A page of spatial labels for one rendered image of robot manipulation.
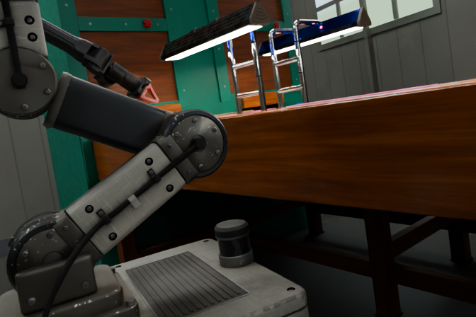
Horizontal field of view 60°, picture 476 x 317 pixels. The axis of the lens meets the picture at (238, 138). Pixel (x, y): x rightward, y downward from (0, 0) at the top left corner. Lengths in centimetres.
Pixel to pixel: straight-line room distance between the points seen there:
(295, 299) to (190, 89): 152
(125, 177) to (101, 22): 129
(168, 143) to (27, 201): 279
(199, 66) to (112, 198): 148
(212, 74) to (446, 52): 157
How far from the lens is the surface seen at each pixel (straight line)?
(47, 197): 347
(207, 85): 213
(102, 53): 146
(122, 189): 72
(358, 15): 177
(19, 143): 344
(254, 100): 222
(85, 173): 186
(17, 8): 73
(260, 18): 135
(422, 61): 312
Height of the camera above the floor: 78
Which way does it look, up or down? 4 degrees down
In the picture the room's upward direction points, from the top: 9 degrees counter-clockwise
